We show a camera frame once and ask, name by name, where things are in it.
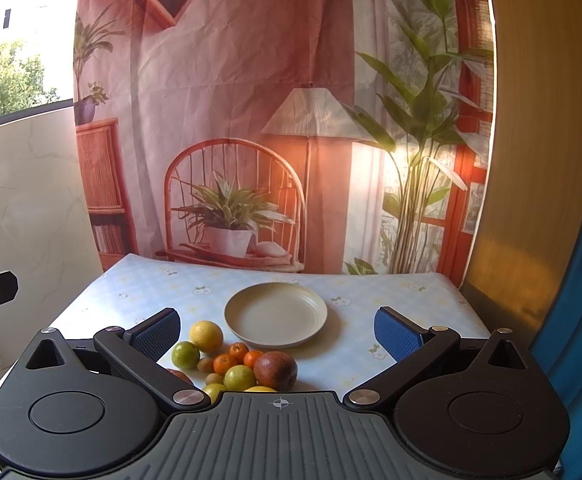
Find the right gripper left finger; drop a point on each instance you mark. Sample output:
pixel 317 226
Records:
pixel 134 354

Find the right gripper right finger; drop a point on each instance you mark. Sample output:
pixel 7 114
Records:
pixel 417 353

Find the green apple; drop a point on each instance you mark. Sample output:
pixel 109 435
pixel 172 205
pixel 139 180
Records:
pixel 185 356

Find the shiny red apple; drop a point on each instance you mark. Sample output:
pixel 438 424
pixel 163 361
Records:
pixel 182 376

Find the small brown longan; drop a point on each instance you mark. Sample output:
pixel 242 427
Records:
pixel 206 365

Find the large yellow orange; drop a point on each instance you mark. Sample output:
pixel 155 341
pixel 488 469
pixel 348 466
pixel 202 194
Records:
pixel 207 336

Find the small orange mandarin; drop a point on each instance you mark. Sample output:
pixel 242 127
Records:
pixel 223 363

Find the green apple spotted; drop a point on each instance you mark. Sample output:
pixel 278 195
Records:
pixel 239 378

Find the yellow lemon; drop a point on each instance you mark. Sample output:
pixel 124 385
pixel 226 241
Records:
pixel 260 389

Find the dark brownish red apple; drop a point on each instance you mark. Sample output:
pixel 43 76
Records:
pixel 276 369

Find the yellow green citrus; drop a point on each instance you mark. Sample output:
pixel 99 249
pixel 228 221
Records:
pixel 213 391

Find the floral checked tablecloth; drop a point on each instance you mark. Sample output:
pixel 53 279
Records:
pixel 343 354

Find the beige round plate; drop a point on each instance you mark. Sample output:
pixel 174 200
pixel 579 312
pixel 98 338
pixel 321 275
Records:
pixel 276 314

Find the printed room backdrop cloth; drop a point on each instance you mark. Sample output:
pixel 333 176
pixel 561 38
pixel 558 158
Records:
pixel 319 136

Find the wooden headboard panel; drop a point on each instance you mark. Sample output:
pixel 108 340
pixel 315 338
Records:
pixel 532 211

